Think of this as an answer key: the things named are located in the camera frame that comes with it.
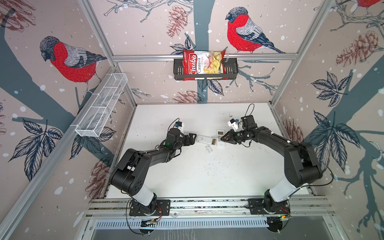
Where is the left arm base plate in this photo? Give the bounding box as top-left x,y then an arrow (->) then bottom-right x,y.
128,200 -> 171,217

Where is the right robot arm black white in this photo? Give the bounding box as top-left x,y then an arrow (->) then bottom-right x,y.
220,115 -> 323,214

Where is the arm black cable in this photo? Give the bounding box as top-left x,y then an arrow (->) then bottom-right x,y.
265,209 -> 292,234
122,200 -> 163,236

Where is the white wire mesh shelf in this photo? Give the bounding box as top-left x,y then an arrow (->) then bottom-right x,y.
75,73 -> 128,138

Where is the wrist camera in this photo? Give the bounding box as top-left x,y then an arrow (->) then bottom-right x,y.
175,121 -> 184,133
228,119 -> 239,132

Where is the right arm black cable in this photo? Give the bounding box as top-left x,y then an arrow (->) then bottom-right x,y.
265,209 -> 292,234

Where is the red cassava chips bag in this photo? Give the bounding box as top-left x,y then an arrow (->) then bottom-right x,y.
183,50 -> 227,75

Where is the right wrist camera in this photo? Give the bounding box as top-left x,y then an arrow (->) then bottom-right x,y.
228,119 -> 239,132

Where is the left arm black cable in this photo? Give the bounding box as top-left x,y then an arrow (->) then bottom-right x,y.
122,200 -> 163,236

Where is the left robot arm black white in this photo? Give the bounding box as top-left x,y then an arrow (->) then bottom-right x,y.
109,128 -> 197,214

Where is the black wall basket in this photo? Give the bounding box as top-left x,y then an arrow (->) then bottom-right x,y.
174,59 -> 239,81

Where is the white remote control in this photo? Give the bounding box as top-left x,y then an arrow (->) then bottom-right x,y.
216,129 -> 226,149
196,135 -> 218,145

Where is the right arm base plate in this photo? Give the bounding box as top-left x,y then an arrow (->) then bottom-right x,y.
246,198 -> 291,215

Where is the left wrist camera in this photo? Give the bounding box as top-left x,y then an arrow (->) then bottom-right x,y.
175,121 -> 184,133

